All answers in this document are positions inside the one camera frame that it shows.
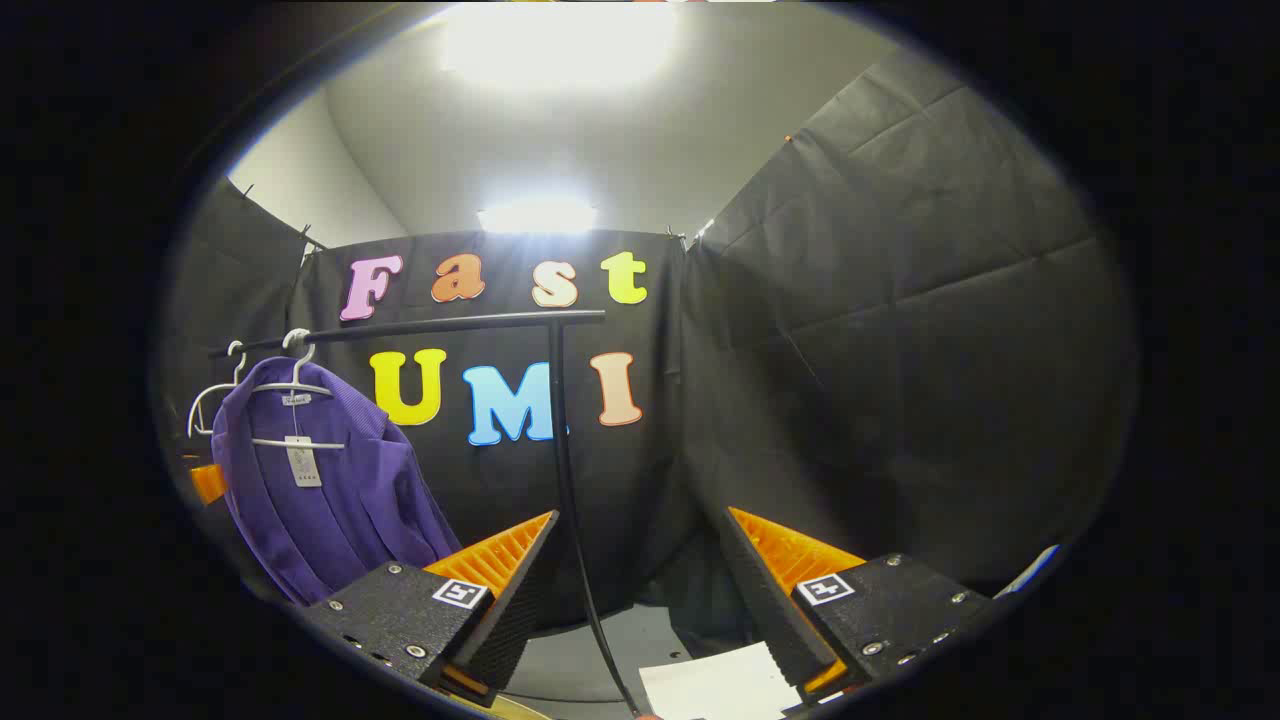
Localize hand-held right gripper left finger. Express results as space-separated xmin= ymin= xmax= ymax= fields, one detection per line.
xmin=300 ymin=510 xmax=561 ymax=709

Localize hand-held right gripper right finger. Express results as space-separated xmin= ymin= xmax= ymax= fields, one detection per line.
xmin=722 ymin=506 xmax=996 ymax=701

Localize purple knit cardigan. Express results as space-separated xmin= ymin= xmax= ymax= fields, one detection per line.
xmin=210 ymin=357 xmax=463 ymax=607

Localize white plastic hanger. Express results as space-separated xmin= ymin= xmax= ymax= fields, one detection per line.
xmin=188 ymin=341 xmax=249 ymax=438
xmin=248 ymin=328 xmax=347 ymax=451

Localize black clothes rack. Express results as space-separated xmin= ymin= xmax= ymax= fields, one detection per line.
xmin=208 ymin=310 xmax=643 ymax=719

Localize white box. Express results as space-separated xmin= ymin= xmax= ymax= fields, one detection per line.
xmin=640 ymin=641 xmax=806 ymax=720

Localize black backdrop cloth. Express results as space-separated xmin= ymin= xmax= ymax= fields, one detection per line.
xmin=160 ymin=50 xmax=1141 ymax=641

